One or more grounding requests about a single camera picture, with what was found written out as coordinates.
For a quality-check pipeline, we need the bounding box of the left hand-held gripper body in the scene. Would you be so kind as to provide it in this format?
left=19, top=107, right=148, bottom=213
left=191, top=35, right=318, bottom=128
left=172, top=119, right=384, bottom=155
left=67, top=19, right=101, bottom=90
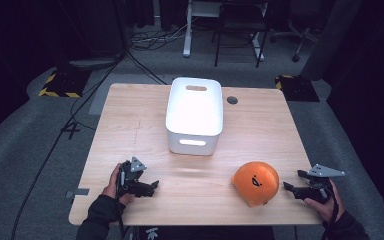
left=117, top=156, right=148, bottom=198

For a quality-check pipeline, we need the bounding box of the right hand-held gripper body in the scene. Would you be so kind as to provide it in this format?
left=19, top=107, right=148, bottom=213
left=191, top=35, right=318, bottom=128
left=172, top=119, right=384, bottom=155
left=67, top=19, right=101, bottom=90
left=294, top=163, right=346, bottom=204

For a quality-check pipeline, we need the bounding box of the orange plush toy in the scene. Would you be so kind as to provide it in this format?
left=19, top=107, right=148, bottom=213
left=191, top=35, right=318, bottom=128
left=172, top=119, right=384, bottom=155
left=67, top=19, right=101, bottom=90
left=230, top=161, right=280, bottom=208

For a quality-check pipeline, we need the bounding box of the white plastic basket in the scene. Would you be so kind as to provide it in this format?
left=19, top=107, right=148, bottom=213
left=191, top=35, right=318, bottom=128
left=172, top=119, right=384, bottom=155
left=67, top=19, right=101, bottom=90
left=165, top=76, right=224, bottom=157

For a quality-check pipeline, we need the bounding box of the person's left hand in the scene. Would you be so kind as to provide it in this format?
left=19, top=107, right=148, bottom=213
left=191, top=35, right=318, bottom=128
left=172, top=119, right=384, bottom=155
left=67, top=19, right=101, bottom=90
left=101, top=163, right=135, bottom=206

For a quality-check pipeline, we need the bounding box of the person's right hand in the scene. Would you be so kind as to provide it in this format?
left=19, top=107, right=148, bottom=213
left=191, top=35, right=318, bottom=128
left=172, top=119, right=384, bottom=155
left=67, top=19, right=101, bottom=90
left=303, top=179, right=346, bottom=224

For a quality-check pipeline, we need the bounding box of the grey tape strip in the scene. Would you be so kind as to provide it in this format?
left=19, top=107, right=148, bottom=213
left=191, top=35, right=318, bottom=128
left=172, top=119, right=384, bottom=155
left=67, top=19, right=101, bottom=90
left=65, top=188, right=90, bottom=200

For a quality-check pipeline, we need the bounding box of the person's dark clothing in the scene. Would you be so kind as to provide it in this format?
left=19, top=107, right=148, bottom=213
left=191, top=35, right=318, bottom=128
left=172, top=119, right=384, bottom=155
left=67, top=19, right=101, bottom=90
left=136, top=225, right=275, bottom=240

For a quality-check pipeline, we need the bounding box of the grey flat stand base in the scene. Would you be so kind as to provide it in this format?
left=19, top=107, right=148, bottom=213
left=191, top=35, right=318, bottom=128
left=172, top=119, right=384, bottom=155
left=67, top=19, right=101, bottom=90
left=68, top=58, right=118, bottom=71

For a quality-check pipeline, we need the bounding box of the grey curtain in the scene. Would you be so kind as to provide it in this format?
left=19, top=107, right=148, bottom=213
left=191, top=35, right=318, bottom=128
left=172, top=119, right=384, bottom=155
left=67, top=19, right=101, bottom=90
left=301, top=0, right=363, bottom=82

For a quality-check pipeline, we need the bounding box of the office chair with casters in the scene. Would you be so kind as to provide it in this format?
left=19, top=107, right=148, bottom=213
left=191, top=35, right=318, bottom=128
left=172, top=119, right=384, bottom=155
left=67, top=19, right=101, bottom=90
left=269, top=0, right=318, bottom=64

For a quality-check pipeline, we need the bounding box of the black chair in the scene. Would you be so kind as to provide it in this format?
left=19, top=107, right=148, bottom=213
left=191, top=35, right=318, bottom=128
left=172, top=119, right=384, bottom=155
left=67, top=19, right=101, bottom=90
left=212, top=1, right=270, bottom=69

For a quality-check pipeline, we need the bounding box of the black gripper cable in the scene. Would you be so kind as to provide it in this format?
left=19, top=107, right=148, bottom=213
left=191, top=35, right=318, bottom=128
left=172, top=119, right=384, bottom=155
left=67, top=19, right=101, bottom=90
left=322, top=185, right=342, bottom=240

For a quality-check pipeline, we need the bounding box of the yellow-black striped base plate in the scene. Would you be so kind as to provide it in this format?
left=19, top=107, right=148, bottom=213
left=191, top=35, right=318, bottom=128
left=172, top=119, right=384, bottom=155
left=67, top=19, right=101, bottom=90
left=274, top=74, right=320, bottom=103
left=38, top=68, right=93, bottom=99

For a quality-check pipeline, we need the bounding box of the long black floor cable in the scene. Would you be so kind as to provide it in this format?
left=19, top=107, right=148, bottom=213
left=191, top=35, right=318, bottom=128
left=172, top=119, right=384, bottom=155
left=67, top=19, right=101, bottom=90
left=10, top=49, right=128, bottom=240

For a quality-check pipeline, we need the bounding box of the short black floor cable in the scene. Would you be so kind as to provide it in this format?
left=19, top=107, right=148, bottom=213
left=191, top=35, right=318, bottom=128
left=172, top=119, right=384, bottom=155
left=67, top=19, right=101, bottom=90
left=125, top=49, right=168, bottom=86

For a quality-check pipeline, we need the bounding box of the bundle of floor cables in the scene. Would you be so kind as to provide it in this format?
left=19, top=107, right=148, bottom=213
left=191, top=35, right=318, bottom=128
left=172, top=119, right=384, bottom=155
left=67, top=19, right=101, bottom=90
left=129, top=19, right=194, bottom=52

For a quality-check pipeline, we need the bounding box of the white desk frame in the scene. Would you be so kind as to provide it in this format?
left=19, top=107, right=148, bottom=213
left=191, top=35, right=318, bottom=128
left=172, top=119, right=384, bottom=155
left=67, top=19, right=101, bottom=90
left=182, top=0, right=269, bottom=62

